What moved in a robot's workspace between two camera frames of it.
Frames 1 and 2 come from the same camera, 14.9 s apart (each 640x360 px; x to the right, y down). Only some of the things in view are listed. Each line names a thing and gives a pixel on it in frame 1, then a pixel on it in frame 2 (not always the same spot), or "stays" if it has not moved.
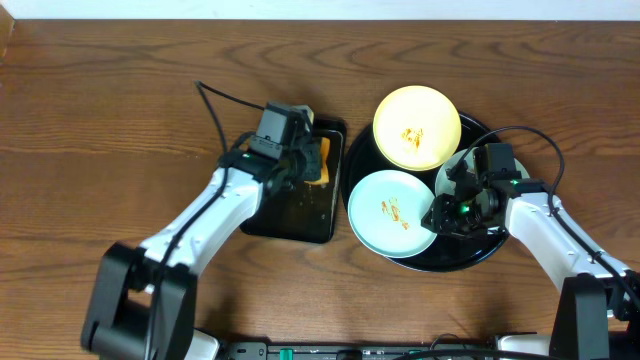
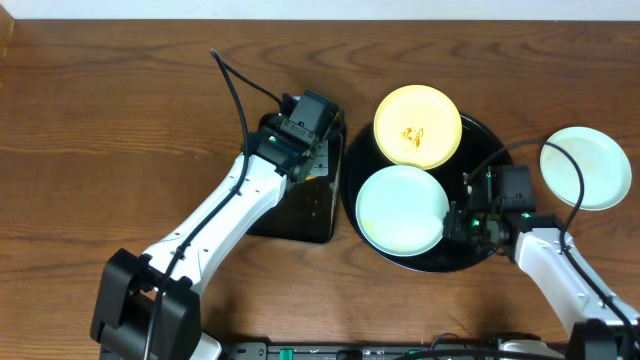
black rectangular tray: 305,212 stays
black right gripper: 443,223 -> 453,224
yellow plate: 417,128 stays
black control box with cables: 446,346 stays
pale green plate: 446,184 -> 604,160
